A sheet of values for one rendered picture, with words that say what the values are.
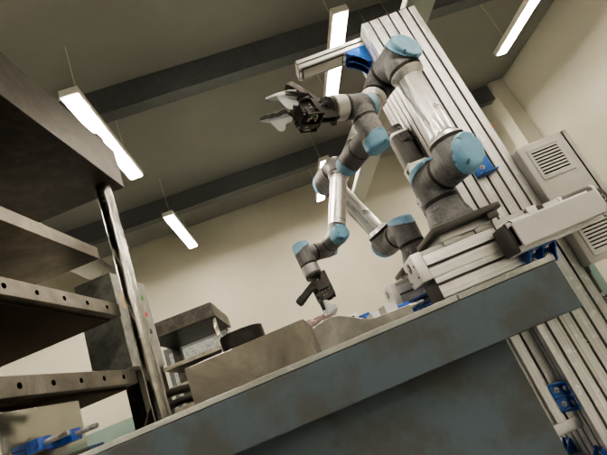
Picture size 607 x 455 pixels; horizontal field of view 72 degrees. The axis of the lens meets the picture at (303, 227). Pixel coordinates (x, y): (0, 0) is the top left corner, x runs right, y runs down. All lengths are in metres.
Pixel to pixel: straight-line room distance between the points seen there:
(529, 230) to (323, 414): 1.07
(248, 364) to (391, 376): 0.41
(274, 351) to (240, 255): 7.65
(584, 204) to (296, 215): 7.39
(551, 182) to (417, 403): 1.45
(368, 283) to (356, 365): 7.89
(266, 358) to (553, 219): 0.93
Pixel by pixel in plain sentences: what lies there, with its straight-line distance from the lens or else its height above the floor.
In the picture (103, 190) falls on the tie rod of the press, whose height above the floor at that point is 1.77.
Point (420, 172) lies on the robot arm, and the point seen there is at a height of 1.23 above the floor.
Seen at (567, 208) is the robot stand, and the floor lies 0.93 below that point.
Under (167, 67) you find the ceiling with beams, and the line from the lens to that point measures 5.09.
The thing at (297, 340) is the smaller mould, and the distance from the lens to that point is 0.66.
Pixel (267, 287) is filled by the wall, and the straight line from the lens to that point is 8.09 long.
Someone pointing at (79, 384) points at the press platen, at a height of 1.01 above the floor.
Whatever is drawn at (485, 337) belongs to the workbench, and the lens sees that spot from 0.31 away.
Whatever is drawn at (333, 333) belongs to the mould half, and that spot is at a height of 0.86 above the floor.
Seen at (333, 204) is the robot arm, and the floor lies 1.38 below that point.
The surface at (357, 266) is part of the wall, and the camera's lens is 8.23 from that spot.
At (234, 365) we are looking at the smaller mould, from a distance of 0.68.
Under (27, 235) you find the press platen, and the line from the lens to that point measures 1.54.
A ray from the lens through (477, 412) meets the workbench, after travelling 0.32.
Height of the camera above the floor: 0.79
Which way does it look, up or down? 18 degrees up
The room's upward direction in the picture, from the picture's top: 23 degrees counter-clockwise
